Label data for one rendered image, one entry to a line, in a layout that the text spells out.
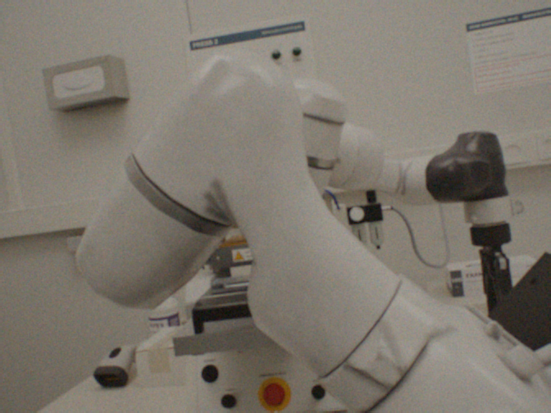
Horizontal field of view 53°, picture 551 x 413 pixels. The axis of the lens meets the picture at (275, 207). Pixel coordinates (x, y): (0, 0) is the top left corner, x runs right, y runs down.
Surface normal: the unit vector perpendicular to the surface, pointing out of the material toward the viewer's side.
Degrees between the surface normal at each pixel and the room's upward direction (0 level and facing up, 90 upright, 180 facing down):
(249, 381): 65
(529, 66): 90
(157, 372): 90
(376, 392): 88
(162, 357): 88
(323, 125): 107
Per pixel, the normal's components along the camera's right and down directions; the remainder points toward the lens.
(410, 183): -0.84, 0.07
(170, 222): 0.16, 0.37
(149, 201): -0.40, -0.04
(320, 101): 0.12, 0.07
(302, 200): 0.61, -0.26
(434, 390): -0.59, -0.55
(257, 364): -0.15, -0.36
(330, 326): -0.22, 0.18
